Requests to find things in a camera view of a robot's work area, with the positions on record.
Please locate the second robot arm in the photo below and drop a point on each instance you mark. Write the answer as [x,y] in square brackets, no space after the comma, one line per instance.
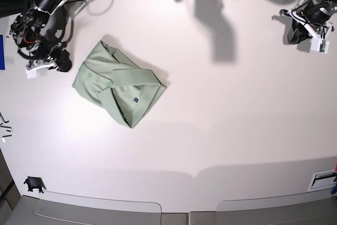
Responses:
[208,12]

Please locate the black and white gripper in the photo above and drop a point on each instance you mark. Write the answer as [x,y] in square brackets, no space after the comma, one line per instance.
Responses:
[44,63]

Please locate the robot arm with camera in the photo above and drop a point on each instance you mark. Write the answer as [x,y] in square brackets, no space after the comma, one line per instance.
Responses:
[26,32]

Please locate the blue panel at edge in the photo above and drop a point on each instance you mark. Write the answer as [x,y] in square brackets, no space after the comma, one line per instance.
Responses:
[2,58]

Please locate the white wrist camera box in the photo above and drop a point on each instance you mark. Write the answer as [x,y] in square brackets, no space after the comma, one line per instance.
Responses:
[31,72]

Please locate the black hex key set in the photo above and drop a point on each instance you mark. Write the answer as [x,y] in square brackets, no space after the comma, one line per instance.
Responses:
[6,130]

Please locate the light green T-shirt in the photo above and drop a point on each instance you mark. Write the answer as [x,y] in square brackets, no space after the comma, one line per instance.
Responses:
[110,80]

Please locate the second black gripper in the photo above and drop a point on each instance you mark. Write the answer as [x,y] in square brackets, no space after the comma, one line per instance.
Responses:
[306,22]

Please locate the black clamp on table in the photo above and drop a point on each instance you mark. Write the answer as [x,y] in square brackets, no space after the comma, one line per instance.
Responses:
[35,183]

